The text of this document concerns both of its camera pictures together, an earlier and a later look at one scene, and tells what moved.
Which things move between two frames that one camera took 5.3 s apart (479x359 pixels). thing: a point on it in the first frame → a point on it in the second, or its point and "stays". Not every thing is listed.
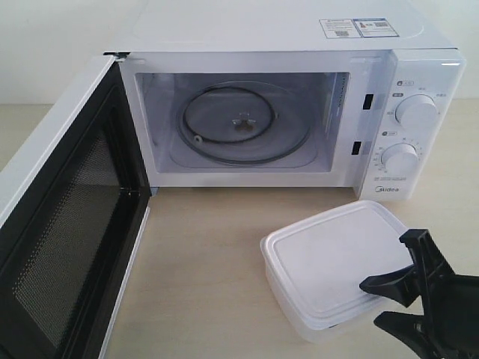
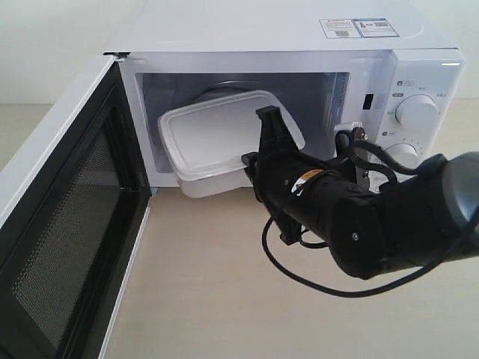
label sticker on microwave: [334, 28] stays
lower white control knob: [400, 157] stays
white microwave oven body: [366, 94] stays
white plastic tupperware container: [314, 268] → [204, 140]
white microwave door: [75, 206] stays
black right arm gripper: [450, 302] → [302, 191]
